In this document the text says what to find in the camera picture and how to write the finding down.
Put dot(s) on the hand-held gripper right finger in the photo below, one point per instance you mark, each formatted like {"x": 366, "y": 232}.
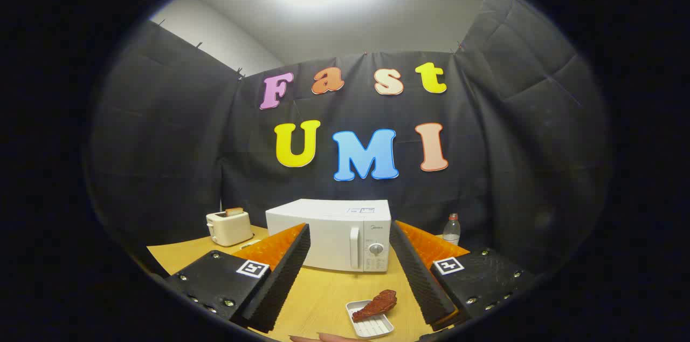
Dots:
{"x": 418, "y": 277}

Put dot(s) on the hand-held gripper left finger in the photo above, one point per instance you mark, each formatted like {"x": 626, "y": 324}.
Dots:
{"x": 285, "y": 277}

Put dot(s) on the red meat piece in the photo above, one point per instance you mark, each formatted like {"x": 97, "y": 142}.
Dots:
{"x": 377, "y": 304}

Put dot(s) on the white toaster oven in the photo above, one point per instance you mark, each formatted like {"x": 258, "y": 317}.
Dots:
{"x": 329, "y": 228}

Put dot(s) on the cream bread toaster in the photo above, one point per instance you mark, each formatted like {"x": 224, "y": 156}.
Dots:
{"x": 229, "y": 228}

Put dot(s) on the clear water bottle red label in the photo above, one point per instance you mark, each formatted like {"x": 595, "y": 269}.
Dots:
{"x": 452, "y": 231}

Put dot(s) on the small white ridged tray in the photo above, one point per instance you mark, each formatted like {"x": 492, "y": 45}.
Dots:
{"x": 374, "y": 327}

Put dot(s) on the bread slice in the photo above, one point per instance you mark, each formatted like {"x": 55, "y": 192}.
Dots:
{"x": 234, "y": 212}

